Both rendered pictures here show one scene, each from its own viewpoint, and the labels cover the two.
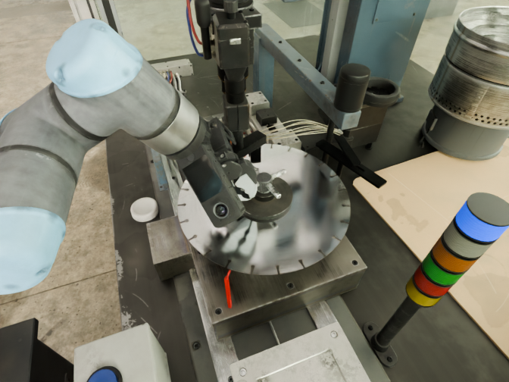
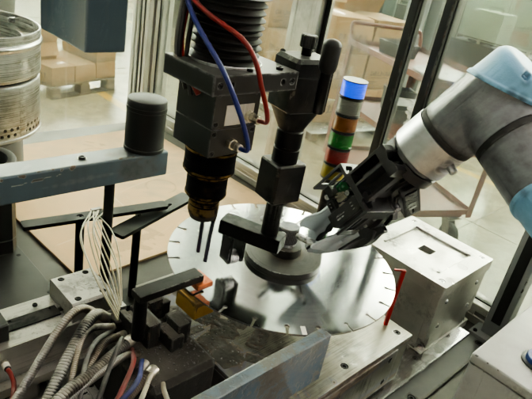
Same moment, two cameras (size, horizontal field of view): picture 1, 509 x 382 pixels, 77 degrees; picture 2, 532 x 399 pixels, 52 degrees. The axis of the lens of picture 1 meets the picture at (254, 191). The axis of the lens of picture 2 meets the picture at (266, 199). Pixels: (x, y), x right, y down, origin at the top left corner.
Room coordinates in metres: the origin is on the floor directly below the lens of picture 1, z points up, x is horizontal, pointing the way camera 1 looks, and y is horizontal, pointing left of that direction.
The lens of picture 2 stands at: (0.77, 0.56, 1.37)
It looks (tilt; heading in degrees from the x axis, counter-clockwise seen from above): 26 degrees down; 242
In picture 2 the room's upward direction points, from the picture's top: 11 degrees clockwise
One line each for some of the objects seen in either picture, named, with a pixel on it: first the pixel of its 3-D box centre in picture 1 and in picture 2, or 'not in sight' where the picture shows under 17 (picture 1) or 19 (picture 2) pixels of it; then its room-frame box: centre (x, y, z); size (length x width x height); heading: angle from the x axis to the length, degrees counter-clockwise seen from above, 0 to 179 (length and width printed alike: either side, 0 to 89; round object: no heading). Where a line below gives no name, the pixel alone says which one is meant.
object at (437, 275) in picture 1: (444, 264); (340, 138); (0.21, -0.24, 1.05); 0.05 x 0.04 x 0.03; 110
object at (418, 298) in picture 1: (425, 287); (332, 169); (0.21, -0.24, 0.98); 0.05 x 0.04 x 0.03; 110
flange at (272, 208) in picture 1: (263, 192); (284, 250); (0.42, -0.02, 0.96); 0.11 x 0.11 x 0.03
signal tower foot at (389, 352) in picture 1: (380, 341); not in sight; (0.21, -0.24, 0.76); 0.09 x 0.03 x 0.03; 20
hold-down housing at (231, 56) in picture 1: (233, 72); (291, 123); (0.48, 0.03, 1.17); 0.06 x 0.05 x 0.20; 11
